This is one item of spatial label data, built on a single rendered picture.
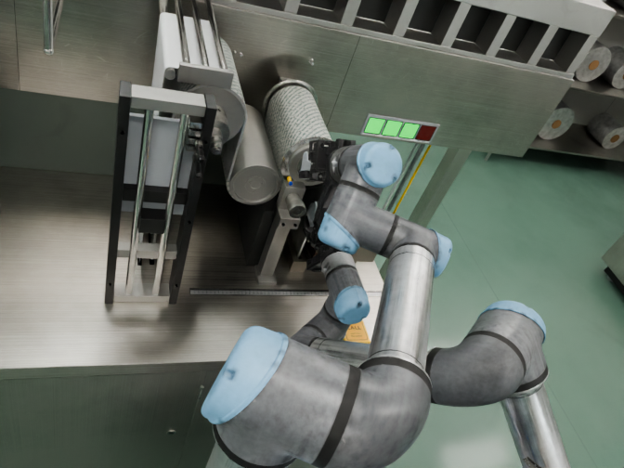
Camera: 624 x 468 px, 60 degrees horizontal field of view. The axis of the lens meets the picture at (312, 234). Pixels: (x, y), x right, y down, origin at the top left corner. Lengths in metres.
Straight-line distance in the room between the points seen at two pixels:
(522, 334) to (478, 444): 1.63
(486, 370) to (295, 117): 0.71
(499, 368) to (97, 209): 1.07
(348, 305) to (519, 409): 0.37
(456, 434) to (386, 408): 1.97
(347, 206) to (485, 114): 0.99
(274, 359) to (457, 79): 1.25
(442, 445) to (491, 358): 1.59
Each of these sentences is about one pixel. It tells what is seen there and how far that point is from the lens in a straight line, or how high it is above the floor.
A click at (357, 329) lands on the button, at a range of 1.38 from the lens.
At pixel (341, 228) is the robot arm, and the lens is 0.89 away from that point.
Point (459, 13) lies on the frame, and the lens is 1.58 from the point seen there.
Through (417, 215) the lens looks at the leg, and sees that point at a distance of 2.26.
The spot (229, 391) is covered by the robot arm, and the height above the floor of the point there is 1.44.
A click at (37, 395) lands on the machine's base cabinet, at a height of 0.75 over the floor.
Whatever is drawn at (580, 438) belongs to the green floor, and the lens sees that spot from 2.98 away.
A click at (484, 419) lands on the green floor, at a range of 2.69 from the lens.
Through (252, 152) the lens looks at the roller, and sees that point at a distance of 1.25.
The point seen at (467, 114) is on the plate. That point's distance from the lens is 1.77.
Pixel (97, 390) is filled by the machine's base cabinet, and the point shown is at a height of 0.75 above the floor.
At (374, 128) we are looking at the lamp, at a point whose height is 1.18.
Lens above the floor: 1.93
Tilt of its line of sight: 40 degrees down
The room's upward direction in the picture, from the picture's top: 22 degrees clockwise
